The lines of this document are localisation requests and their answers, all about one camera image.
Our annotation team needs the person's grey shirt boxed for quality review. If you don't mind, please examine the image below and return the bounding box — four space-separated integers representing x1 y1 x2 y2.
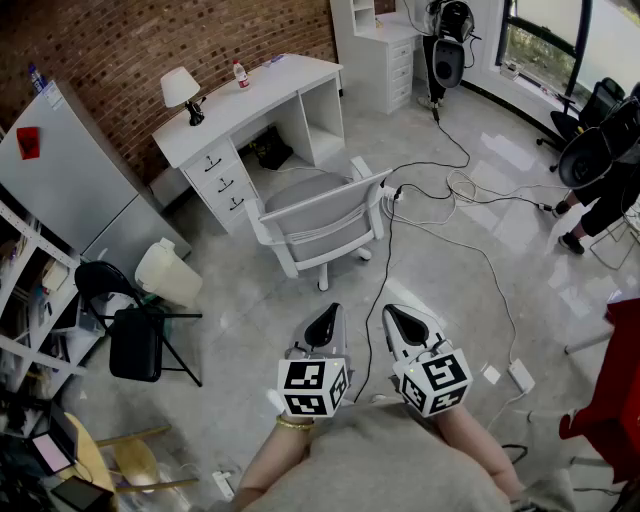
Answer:
209 402 576 512

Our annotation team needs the silver refrigerator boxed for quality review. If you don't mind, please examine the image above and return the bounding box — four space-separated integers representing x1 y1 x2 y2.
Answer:
0 79 194 266

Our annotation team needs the white desk with drawers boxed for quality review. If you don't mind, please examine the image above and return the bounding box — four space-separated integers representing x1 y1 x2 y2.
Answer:
151 53 346 236

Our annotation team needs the round wooden table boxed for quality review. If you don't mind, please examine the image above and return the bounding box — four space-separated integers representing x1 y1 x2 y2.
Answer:
63 412 117 512

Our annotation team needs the white extension socket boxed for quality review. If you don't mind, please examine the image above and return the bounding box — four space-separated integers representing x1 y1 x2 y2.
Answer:
212 469 236 501

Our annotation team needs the black bag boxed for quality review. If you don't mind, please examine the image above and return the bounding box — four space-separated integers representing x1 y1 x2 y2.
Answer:
249 125 295 171

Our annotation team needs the cream plastic trash bin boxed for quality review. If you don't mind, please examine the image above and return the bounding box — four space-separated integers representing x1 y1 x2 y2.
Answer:
133 237 204 309

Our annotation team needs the white metal shelf rack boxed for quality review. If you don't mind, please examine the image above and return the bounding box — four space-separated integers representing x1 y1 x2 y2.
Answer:
0 199 94 396

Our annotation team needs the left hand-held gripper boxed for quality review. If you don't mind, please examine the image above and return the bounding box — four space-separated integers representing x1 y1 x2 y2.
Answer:
276 301 351 419

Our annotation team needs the white shade table lamp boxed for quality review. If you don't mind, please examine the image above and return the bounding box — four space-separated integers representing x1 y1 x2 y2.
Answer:
159 66 207 127

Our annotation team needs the black cable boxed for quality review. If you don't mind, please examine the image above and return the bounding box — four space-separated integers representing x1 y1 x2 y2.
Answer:
353 187 401 404
392 182 556 214
387 102 472 176

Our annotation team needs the red cabinet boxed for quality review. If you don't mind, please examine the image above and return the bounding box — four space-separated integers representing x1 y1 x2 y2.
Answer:
558 297 640 484

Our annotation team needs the white shelf cabinet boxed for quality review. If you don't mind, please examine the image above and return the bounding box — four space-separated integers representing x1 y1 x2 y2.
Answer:
329 0 426 115

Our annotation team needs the light wooden stool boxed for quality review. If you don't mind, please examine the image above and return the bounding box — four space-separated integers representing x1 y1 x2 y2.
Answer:
94 424 201 496

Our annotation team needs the red paper decoration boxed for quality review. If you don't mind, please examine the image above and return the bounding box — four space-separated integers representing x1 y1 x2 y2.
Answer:
15 126 41 161

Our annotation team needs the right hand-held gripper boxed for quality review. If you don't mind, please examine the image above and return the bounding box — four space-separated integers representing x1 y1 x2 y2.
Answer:
381 303 474 419

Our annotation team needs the person's right forearm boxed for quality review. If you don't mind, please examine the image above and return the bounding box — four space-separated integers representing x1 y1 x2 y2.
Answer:
432 404 526 501

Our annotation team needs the black frame window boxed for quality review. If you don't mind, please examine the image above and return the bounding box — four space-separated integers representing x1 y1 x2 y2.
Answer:
497 0 640 109

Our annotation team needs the dark screen tablet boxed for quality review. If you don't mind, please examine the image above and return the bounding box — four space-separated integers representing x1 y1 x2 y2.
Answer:
49 474 115 512

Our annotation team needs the gold bracelet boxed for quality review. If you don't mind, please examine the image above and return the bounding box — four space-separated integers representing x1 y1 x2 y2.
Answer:
276 415 315 432

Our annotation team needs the person's left forearm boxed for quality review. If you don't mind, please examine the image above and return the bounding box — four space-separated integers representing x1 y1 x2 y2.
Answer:
234 417 314 507

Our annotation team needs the black folding chair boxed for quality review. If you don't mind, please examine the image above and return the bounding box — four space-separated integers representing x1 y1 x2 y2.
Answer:
73 260 205 389

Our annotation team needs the pink screen laptop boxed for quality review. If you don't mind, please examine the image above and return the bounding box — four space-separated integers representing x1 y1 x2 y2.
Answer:
27 399 81 476

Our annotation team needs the white power adapter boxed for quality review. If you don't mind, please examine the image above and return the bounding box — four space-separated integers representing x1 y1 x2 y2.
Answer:
507 358 536 394

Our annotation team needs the white and grey chair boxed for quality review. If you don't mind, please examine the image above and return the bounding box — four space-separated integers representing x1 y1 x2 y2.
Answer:
243 155 394 293

